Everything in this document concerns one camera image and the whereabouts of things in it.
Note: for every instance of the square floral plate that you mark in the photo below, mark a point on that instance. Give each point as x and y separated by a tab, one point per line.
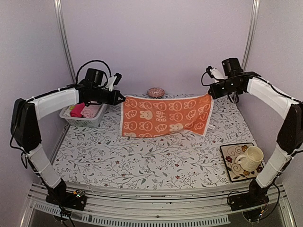
235	157

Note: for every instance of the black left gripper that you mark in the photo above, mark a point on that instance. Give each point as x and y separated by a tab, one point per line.
113	101

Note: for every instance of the patterned ceramic bowl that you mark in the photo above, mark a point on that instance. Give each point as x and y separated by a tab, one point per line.
156	92

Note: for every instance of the floral table mat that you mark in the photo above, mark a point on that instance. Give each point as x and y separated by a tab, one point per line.
101	157

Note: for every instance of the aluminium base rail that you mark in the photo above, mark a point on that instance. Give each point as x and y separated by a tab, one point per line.
201	207

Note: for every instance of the aluminium frame post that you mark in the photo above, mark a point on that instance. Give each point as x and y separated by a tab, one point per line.
64	38
251	32

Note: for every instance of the white plastic basket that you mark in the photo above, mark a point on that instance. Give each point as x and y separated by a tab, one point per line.
83	122

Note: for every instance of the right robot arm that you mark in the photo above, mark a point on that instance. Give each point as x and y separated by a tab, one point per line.
289	139

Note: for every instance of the orange patterned towel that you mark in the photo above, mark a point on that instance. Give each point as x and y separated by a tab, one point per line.
150	118

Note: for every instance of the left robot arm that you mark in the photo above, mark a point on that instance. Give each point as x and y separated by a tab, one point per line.
25	129

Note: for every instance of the right aluminium frame post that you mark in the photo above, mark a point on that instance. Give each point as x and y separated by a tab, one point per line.
251	32

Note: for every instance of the pink towel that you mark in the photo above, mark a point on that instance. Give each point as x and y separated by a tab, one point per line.
76	111
90	111

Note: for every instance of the left aluminium frame post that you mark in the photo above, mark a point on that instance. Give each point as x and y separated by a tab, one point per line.
64	38

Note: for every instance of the cream ceramic mug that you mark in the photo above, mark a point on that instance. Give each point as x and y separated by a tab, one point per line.
250	159

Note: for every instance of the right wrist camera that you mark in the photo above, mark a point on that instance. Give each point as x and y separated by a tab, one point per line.
215	74

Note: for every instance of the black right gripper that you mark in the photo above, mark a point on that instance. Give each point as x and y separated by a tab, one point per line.
214	94

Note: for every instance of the pink rolled towel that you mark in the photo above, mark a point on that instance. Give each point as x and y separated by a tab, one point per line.
76	111

